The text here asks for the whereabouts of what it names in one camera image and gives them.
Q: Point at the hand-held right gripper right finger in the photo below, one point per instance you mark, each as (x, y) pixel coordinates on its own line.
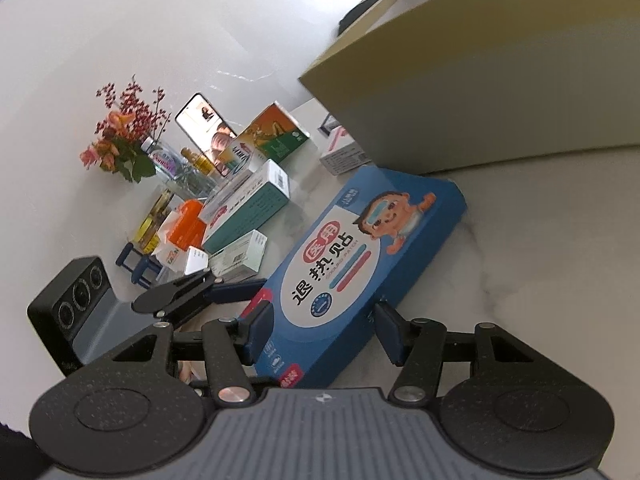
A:
(387, 331)

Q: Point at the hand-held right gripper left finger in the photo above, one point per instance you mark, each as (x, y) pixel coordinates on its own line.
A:
(263, 327)

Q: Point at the white marble desktop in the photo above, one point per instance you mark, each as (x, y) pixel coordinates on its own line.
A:
(500, 270)

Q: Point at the orange tissue pack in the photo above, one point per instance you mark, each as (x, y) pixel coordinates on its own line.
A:
(182, 230)

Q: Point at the red berry flower bouquet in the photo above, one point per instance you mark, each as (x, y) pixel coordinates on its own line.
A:
(122, 130)

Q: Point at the smartphone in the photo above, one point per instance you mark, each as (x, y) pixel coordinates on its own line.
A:
(202, 120)

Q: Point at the beige cardboard box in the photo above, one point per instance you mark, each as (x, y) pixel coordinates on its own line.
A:
(475, 95)

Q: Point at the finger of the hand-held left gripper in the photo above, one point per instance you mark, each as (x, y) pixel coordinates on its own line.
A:
(235, 292)
(142, 265)

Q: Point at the white teal medicine box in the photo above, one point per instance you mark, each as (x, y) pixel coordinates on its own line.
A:
(235, 192)

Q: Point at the blue cartoon fever patch box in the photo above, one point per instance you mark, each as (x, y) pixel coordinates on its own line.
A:
(350, 260)

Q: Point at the white green-lettered medicine box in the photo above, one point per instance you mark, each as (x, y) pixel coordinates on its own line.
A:
(240, 257)

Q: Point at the clear bottle vase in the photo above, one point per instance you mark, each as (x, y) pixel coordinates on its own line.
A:
(162, 162)

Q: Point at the small white box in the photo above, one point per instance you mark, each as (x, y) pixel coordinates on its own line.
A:
(196, 260)

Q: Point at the small clear bottle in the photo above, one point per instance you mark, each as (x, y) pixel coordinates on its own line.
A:
(194, 162)

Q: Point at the white red-arrow medicine box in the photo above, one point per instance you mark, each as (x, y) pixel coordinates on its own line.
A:
(237, 157)

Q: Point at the yellow vial pack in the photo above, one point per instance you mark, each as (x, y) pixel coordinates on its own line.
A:
(150, 225)

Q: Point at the orange green medicine box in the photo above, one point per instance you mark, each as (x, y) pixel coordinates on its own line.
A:
(275, 132)

